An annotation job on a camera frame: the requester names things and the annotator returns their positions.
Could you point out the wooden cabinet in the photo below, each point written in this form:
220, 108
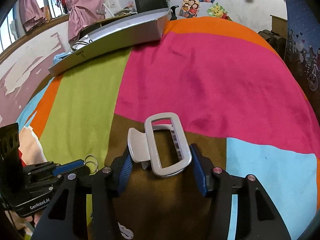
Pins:
278, 25

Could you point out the short pink curtain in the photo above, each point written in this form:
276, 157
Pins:
30, 7

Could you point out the colourful patchwork blanket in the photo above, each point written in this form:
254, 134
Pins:
212, 80

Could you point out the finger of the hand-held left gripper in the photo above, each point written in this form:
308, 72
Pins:
68, 166
77, 172

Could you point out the grey hair claw clip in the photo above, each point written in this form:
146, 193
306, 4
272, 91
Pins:
137, 145

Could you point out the yellow bear wall poster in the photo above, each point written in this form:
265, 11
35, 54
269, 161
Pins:
217, 11

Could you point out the person's left hand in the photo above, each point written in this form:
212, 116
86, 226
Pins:
25, 223

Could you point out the cartoon family wall poster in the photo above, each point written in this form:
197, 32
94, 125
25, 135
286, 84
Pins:
189, 7

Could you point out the barred window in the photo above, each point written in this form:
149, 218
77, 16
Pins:
10, 30

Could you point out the books on desk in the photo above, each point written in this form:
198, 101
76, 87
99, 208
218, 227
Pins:
122, 11

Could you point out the silver hair clip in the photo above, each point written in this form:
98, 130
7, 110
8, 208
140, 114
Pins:
125, 230

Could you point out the grey shallow tray box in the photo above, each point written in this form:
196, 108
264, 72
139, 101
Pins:
112, 42

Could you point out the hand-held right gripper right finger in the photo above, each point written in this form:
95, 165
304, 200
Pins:
200, 175

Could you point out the blue fabric wardrobe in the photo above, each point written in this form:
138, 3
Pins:
302, 30

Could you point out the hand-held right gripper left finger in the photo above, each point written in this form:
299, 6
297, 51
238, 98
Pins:
123, 175

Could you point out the wooden desk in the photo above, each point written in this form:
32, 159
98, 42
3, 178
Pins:
96, 26

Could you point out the brown suitcase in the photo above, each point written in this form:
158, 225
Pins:
271, 42

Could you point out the white desk lamp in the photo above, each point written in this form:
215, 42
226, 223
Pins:
101, 12

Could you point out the long tied pink curtain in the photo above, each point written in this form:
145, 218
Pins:
82, 5

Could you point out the black office chair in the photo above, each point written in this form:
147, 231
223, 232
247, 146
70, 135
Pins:
150, 2

